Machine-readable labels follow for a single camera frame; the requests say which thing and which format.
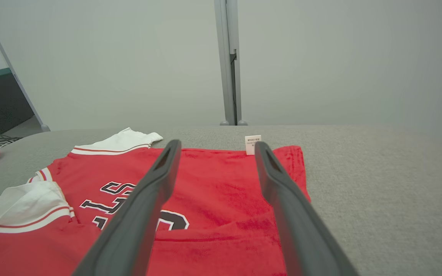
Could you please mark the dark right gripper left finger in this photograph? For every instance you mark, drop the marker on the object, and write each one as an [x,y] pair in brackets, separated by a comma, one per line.
[136,222]

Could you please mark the red Bulls jersey white sleeves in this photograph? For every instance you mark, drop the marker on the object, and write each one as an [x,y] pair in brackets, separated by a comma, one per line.
[221,191]

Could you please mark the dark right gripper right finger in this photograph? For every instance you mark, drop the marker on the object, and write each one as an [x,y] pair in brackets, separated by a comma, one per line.
[301,230]

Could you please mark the black computer tower teal top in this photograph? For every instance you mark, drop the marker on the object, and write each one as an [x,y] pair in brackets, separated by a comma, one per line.
[2,103]

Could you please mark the grey partition joint post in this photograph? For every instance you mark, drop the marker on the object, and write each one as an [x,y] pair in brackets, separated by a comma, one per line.
[228,57]

